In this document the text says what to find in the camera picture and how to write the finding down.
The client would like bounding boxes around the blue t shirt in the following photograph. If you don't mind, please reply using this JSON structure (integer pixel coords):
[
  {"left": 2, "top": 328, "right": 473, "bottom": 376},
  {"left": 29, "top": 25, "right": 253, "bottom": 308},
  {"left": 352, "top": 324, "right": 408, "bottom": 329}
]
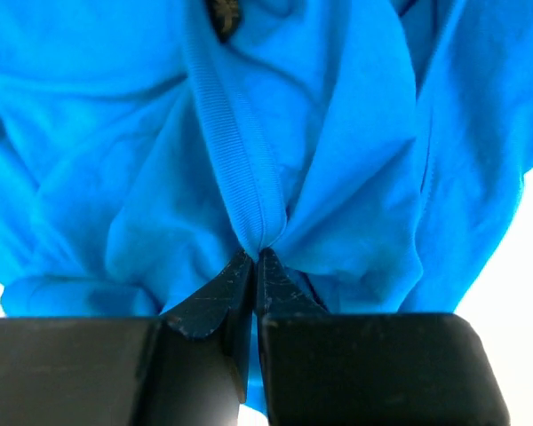
[{"left": 0, "top": 0, "right": 533, "bottom": 414}]

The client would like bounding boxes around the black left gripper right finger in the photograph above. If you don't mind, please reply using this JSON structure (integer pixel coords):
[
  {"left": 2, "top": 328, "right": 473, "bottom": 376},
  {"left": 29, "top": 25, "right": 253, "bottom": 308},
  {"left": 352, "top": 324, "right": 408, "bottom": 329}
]
[{"left": 256, "top": 249, "right": 511, "bottom": 426}]

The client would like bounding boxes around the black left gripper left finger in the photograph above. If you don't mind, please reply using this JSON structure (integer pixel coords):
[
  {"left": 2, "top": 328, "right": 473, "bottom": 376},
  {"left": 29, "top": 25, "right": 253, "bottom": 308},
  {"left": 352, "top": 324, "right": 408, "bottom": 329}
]
[{"left": 0, "top": 252, "right": 253, "bottom": 425}]

